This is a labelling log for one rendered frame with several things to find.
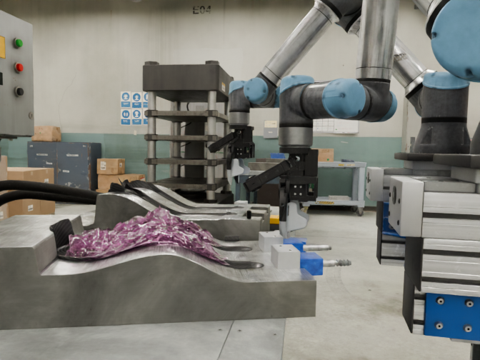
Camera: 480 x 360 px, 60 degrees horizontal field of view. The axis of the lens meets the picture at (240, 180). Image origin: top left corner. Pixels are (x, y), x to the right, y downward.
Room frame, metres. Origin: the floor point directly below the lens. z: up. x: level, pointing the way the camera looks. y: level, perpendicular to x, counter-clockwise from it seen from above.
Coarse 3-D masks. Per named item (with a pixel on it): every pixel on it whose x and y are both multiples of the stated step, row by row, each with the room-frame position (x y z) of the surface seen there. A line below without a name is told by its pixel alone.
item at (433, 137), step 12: (432, 120) 1.14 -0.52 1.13; (444, 120) 1.12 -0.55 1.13; (456, 120) 1.12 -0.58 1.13; (420, 132) 1.17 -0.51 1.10; (432, 132) 1.13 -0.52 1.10; (444, 132) 1.11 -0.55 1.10; (456, 132) 1.11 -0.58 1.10; (468, 132) 1.13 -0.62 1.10; (420, 144) 1.15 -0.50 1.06; (432, 144) 1.12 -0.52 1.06; (444, 144) 1.10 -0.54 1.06; (456, 144) 1.10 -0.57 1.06; (468, 144) 1.12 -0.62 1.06
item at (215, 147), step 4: (232, 132) 1.47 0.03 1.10; (224, 136) 1.48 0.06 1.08; (228, 136) 1.47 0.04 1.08; (232, 136) 1.47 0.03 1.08; (220, 140) 1.48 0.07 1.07; (224, 140) 1.48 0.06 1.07; (228, 140) 1.47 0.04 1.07; (212, 144) 1.49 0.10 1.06; (216, 144) 1.49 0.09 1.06; (220, 144) 1.48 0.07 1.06; (224, 144) 1.48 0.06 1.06; (208, 148) 1.50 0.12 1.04; (212, 148) 1.49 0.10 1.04; (216, 148) 1.49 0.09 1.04; (220, 148) 1.51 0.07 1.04; (212, 152) 1.50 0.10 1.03
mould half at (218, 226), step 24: (120, 192) 0.96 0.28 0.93; (144, 192) 1.03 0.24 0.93; (168, 192) 1.13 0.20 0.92; (96, 216) 0.93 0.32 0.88; (120, 216) 0.92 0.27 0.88; (192, 216) 0.94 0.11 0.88; (216, 216) 0.93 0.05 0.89; (240, 216) 0.91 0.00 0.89; (264, 216) 0.97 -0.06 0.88; (240, 240) 0.88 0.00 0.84
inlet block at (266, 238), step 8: (264, 232) 0.78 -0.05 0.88; (272, 232) 0.78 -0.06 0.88; (264, 240) 0.74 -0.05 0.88; (272, 240) 0.74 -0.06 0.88; (280, 240) 0.74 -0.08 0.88; (288, 240) 0.78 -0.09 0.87; (296, 240) 0.78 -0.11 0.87; (264, 248) 0.74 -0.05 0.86; (296, 248) 0.75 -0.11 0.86; (304, 248) 0.77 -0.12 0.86; (312, 248) 0.77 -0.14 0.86; (320, 248) 0.78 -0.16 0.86; (328, 248) 0.78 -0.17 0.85
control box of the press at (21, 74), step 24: (0, 24) 1.33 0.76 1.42; (24, 24) 1.45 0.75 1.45; (0, 48) 1.33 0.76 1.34; (24, 48) 1.45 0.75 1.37; (0, 72) 1.33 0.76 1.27; (24, 72) 1.44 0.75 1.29; (0, 96) 1.33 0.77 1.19; (24, 96) 1.44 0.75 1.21; (0, 120) 1.32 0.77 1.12; (24, 120) 1.44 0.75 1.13
